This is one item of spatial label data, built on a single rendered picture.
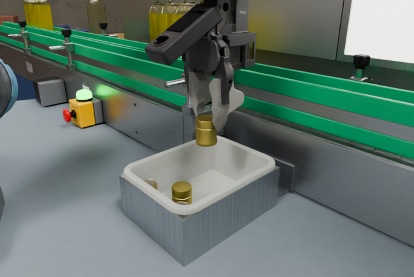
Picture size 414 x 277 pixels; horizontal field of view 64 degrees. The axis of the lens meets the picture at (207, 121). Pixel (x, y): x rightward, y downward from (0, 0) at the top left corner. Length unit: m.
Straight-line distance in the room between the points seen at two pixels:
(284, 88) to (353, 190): 0.21
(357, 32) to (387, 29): 0.06
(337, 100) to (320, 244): 0.23
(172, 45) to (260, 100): 0.30
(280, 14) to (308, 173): 0.38
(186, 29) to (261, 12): 0.43
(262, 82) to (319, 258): 0.33
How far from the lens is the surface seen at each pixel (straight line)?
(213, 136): 0.54
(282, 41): 0.83
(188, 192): 0.56
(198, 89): 0.53
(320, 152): 0.62
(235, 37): 0.50
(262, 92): 0.68
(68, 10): 10.11
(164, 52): 0.44
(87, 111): 1.00
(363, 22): 0.74
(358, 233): 0.62
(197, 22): 0.47
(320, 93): 0.61
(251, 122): 0.69
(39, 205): 0.70
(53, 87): 1.25
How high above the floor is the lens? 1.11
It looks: 21 degrees down
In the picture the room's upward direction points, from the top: straight up
